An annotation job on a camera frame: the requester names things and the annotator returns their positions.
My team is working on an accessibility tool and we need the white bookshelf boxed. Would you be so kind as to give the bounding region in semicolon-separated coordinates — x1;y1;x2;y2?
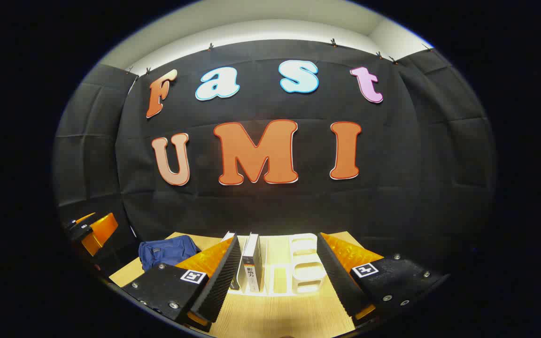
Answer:
226;232;327;297

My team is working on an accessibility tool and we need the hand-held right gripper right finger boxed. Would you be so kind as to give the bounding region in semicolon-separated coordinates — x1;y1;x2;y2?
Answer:
317;232;450;329

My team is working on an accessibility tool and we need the portrait cover book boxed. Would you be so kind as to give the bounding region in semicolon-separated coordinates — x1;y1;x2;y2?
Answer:
241;232;264;292

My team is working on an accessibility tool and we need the blue schoolbag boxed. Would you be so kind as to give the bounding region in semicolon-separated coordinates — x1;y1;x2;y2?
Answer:
138;235;201;273

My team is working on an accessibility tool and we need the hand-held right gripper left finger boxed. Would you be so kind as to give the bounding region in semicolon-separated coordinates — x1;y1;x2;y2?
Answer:
121;234;243;333

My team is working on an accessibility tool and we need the blue cover book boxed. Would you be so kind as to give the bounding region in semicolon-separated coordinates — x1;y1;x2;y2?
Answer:
221;231;244;291

